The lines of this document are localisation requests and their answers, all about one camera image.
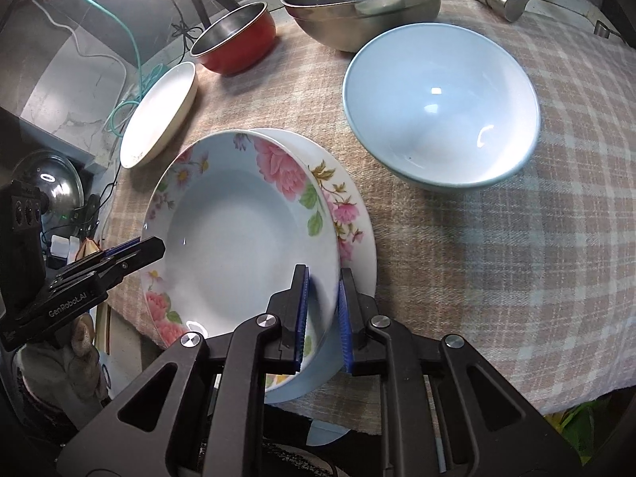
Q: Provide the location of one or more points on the person's left hand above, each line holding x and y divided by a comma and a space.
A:
82, 340

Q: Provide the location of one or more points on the deep floral plate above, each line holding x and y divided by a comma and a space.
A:
238, 248

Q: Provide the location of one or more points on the flat floral plate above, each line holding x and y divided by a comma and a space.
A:
348, 208

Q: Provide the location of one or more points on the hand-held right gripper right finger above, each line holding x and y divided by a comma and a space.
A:
345, 328

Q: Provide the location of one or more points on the light blue bowl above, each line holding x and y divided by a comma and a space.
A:
442, 109

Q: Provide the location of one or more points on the checkered tablecloth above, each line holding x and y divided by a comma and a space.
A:
472, 268

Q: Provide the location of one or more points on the steel soap dispenser pump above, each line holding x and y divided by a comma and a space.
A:
608, 31

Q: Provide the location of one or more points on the cream plate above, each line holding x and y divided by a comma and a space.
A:
154, 114

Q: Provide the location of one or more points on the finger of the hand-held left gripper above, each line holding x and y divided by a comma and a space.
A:
121, 247
144, 253

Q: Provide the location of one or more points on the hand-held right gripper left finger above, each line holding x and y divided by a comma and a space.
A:
301, 318

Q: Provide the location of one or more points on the steel pot lid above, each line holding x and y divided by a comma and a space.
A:
59, 184

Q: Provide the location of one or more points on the small white box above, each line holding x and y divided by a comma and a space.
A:
62, 247

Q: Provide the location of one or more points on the light blue dish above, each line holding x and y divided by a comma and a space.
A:
325, 432

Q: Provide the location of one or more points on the green yellow bag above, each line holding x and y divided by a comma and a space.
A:
576, 417

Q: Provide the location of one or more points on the red pot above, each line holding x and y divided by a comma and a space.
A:
243, 42

